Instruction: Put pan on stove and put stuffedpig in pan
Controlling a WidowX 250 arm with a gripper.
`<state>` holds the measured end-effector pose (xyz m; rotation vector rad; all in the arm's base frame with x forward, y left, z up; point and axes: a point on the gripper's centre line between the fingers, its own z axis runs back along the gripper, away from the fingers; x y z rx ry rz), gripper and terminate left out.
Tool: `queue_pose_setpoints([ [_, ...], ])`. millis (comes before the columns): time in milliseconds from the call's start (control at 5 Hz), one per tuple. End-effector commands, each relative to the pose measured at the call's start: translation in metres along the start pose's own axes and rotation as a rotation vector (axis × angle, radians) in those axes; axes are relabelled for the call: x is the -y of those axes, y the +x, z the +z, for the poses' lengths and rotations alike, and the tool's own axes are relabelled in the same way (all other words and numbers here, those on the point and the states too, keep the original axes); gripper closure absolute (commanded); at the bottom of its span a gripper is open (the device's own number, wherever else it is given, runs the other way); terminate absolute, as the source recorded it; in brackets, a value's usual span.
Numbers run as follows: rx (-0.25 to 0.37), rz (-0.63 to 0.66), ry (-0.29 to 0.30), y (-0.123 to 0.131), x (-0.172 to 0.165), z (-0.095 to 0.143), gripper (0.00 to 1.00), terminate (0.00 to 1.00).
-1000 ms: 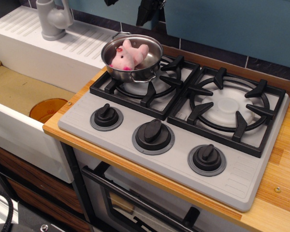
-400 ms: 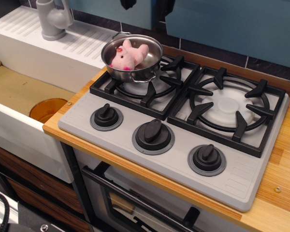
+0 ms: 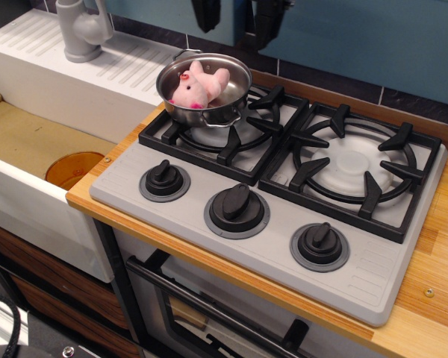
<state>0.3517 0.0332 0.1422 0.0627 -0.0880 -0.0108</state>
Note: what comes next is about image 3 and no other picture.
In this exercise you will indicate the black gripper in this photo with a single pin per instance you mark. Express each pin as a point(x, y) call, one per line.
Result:
point(268, 17)

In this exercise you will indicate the pink stuffed pig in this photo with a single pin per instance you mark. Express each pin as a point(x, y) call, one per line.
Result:
point(197, 89)

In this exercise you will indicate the stainless steel pan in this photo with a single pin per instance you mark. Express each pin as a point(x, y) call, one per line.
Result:
point(223, 111)

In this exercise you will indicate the black left stove knob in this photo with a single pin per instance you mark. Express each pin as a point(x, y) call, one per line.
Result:
point(164, 183)

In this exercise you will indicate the black stove knob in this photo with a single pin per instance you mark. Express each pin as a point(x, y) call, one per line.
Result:
point(164, 183)
point(319, 247)
point(237, 213)

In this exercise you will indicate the black middle stove knob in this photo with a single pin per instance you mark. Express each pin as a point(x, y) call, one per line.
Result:
point(237, 213)

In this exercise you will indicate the grey toy stove top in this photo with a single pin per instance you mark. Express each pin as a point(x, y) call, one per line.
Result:
point(364, 288)

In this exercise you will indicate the black right stove knob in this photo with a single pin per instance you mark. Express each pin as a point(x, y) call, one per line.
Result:
point(319, 247)

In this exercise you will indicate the black left burner grate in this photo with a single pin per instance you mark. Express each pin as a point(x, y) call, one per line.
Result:
point(240, 152)

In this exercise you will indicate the black burner grate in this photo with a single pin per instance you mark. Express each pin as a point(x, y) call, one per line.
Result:
point(240, 152)
point(364, 172)

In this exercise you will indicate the grey toy faucet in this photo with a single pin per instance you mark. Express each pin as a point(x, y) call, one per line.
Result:
point(83, 33)

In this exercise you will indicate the black right burner grate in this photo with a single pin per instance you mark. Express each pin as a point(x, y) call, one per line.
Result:
point(364, 172)

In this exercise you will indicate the white toy sink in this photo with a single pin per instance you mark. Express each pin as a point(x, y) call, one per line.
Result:
point(49, 108)

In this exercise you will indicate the wooden drawer cabinet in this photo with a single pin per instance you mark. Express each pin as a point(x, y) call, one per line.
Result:
point(65, 296)

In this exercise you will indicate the oven door with handle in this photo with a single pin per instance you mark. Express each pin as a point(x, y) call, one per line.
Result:
point(200, 315)

